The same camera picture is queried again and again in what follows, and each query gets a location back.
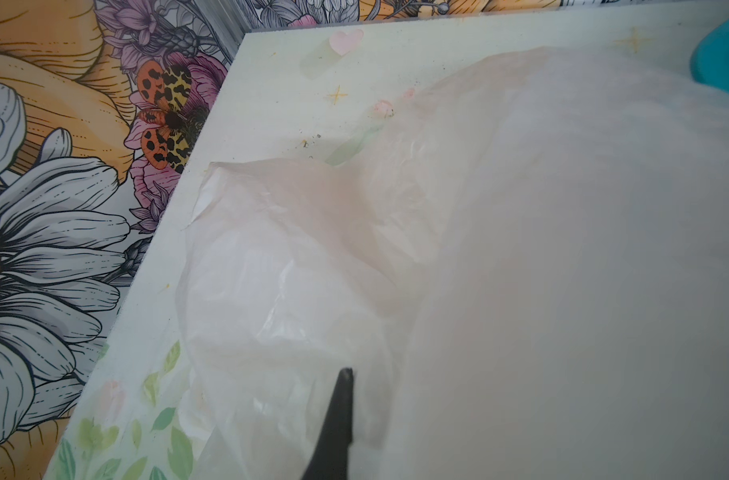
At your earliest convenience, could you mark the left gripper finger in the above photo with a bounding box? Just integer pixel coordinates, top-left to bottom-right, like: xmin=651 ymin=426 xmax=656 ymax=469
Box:
xmin=302 ymin=368 xmax=354 ymax=480

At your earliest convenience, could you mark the white plastic bag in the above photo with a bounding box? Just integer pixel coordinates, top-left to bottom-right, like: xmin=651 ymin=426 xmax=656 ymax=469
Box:
xmin=178 ymin=48 xmax=729 ymax=479

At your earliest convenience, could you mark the teal plastic basket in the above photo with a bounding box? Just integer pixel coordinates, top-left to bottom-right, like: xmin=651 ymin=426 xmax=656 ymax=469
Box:
xmin=690 ymin=19 xmax=729 ymax=93

